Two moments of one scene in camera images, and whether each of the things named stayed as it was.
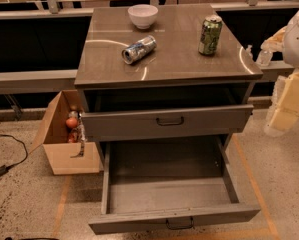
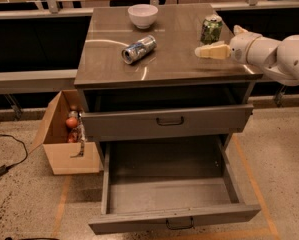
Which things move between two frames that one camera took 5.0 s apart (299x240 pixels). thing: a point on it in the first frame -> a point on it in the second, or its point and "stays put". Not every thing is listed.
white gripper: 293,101 -> 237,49
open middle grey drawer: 168,184 stays put
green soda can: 210,34 stays put
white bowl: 143,15 stays put
